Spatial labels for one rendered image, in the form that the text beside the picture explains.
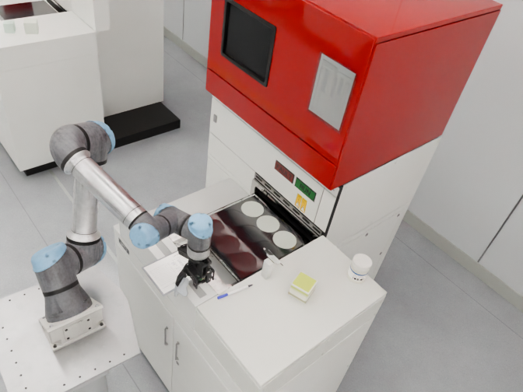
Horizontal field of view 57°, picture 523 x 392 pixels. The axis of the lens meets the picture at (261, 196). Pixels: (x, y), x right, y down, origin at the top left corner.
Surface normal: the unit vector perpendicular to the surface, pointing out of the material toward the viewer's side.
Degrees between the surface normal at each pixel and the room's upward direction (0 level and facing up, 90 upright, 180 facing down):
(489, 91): 90
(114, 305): 0
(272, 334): 0
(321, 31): 90
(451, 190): 90
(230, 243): 0
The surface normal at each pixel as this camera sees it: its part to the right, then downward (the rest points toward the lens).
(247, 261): 0.14, -0.73
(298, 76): -0.76, 0.35
